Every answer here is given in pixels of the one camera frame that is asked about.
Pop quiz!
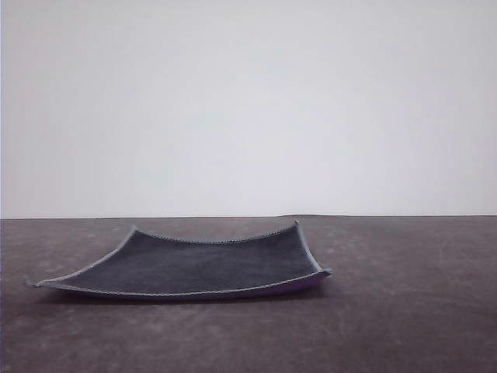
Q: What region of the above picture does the grey table cloth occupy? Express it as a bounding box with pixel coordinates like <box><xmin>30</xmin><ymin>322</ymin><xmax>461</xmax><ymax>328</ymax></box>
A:
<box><xmin>0</xmin><ymin>214</ymin><xmax>497</xmax><ymax>373</ymax></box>

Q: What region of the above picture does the purple towel with grey hem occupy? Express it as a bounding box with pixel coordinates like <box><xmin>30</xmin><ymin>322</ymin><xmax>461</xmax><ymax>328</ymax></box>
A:
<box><xmin>23</xmin><ymin>220</ymin><xmax>334</xmax><ymax>302</ymax></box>

